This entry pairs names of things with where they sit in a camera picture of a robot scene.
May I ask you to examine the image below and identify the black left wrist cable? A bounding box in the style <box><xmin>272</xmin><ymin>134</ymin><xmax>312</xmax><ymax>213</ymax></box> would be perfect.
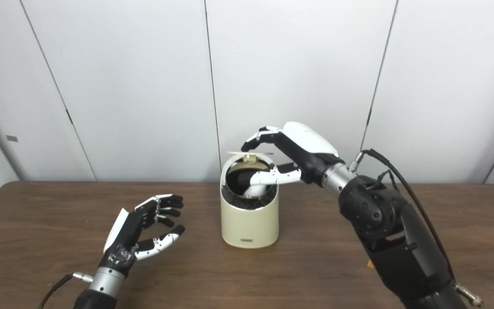
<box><xmin>38</xmin><ymin>272</ymin><xmax>94</xmax><ymax>309</ymax></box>

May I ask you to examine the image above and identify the black bin liner bag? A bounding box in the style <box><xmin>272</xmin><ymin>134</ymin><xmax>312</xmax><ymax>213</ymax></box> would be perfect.
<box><xmin>222</xmin><ymin>168</ymin><xmax>278</xmax><ymax>210</ymax></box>

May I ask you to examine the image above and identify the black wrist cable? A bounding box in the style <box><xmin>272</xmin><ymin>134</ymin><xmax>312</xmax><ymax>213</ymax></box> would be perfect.
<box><xmin>349</xmin><ymin>148</ymin><xmax>483</xmax><ymax>306</ymax></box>
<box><xmin>38</xmin><ymin>272</ymin><xmax>94</xmax><ymax>309</ymax></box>

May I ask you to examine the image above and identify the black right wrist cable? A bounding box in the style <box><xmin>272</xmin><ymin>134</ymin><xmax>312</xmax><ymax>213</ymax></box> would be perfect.
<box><xmin>349</xmin><ymin>148</ymin><xmax>483</xmax><ymax>306</ymax></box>

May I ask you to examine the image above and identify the white and black left hand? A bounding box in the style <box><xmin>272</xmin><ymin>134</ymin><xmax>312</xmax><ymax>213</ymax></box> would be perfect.
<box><xmin>98</xmin><ymin>194</ymin><xmax>186</xmax><ymax>277</ymax></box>

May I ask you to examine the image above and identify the cream-colored bin body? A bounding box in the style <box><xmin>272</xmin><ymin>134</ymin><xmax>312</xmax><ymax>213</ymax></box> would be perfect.
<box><xmin>220</xmin><ymin>154</ymin><xmax>280</xmax><ymax>248</ymax></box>

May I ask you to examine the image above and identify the round cream bin lid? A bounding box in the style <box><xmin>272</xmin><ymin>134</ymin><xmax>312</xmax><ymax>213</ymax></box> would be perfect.
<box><xmin>226</xmin><ymin>151</ymin><xmax>274</xmax><ymax>164</ymax></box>

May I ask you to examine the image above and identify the white and black right hand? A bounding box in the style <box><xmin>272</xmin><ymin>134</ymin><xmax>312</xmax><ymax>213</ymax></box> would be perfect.
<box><xmin>241</xmin><ymin>121</ymin><xmax>345</xmax><ymax>186</ymax></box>

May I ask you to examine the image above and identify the small white plastic bottle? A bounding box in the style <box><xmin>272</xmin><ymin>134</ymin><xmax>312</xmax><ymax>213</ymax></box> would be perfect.
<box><xmin>244</xmin><ymin>184</ymin><xmax>271</xmax><ymax>199</ymax></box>

